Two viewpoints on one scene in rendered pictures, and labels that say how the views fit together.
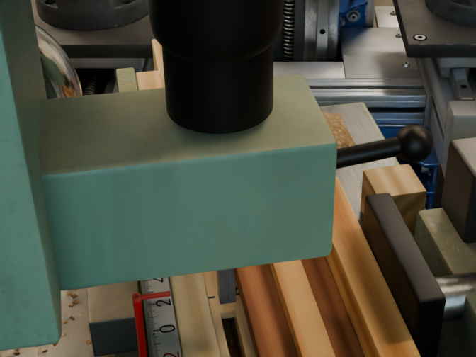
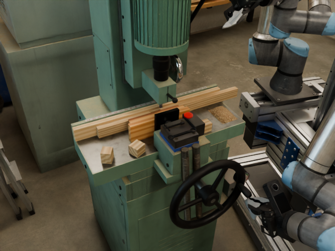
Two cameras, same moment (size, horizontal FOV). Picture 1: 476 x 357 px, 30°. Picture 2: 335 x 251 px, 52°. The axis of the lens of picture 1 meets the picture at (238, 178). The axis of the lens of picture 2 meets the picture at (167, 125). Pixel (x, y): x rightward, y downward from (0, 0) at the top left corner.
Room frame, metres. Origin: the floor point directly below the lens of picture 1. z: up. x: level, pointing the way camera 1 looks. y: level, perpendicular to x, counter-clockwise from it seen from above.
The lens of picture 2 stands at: (0.03, -0.99, 1.67)
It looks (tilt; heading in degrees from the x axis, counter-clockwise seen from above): 38 degrees down; 70
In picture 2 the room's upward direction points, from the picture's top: 2 degrees clockwise
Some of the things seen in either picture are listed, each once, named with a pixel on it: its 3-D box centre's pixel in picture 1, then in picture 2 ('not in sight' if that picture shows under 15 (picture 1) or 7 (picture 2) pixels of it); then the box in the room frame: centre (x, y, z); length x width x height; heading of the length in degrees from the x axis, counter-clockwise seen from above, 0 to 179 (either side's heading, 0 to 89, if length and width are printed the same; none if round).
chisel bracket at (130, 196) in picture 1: (183, 188); (158, 86); (0.37, 0.03, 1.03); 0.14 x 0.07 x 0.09; 99
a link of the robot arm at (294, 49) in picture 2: not in sight; (292, 54); (1.06, 0.18, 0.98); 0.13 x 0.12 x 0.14; 150
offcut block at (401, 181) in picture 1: (392, 200); (205, 125); (0.50, -0.11, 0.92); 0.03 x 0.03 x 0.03; 11
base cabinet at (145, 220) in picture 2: not in sight; (147, 193); (0.35, 0.13, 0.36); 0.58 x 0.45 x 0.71; 99
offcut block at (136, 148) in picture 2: not in sight; (136, 148); (0.23, -0.15, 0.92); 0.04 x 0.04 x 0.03; 34
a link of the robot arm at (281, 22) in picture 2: not in sight; (286, 21); (0.81, -0.03, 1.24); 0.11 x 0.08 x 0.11; 150
